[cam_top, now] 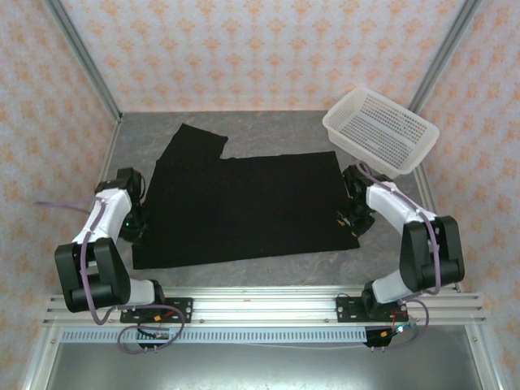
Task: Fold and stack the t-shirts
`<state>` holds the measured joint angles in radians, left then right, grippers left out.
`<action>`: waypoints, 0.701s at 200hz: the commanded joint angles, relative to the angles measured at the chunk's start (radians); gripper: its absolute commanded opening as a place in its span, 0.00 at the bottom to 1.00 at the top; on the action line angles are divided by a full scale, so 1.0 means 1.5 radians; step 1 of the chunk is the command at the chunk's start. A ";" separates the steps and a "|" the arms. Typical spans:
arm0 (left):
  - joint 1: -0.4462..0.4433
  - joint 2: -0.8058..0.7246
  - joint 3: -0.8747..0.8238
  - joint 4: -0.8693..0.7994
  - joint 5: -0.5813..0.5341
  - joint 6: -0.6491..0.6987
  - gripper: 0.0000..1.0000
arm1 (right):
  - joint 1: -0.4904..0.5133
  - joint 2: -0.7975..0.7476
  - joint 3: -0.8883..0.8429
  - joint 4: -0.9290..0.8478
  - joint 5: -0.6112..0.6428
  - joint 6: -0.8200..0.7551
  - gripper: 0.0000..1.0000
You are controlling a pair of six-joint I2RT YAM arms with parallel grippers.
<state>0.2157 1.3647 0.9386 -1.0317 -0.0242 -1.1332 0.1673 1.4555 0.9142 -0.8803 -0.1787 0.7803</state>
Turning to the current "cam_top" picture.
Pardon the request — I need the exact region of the black t-shirt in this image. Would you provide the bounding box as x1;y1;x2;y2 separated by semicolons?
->
131;123;362;271

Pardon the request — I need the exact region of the white perforated plastic basket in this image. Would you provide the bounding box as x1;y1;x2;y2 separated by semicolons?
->
322;87;441;180

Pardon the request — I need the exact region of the grey metal panel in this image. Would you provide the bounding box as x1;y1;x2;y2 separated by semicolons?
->
42;343;487;390

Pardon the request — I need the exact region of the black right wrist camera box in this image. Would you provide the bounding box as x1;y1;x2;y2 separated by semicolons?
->
342;165;369;197

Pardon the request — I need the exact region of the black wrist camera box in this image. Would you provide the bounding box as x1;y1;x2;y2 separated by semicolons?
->
116;167;144;193
342;165;369;197

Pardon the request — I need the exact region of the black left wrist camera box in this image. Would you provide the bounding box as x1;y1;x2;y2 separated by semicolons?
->
116;167;144;193

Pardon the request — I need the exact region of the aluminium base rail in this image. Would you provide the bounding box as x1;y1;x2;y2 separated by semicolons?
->
42;285;487;327

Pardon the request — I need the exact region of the grey slotted cable duct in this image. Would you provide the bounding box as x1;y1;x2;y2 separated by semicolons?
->
59;327;369;345

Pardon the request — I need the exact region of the aluminium frame post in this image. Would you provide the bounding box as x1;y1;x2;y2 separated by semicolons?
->
43;0;124;124
407;0;483;114

